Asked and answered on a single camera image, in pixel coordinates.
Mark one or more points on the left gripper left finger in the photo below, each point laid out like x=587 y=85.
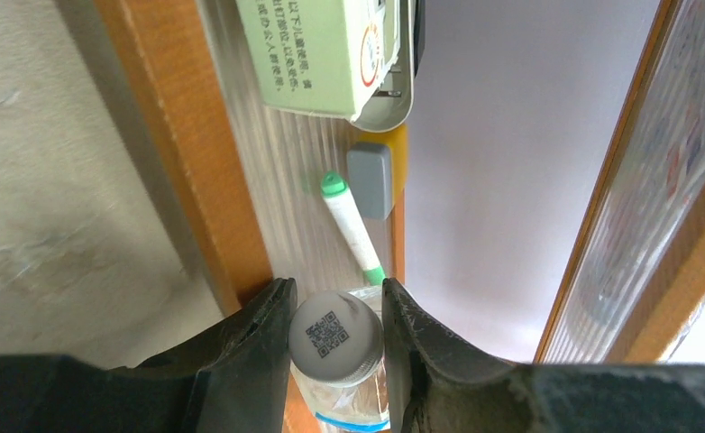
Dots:
x=232 y=377

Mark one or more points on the clear bottle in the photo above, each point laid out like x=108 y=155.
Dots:
x=336 y=346

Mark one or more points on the grey yellow eraser block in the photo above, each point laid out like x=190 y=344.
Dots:
x=377 y=171

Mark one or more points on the white box on bottom shelf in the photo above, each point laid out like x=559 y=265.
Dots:
x=320 y=57

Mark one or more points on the wooden three-tier shelf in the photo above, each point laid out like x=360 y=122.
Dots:
x=247 y=175

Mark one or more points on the green white marker pen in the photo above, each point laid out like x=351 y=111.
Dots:
x=340 y=202

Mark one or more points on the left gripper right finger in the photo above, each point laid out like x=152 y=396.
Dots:
x=438 y=382

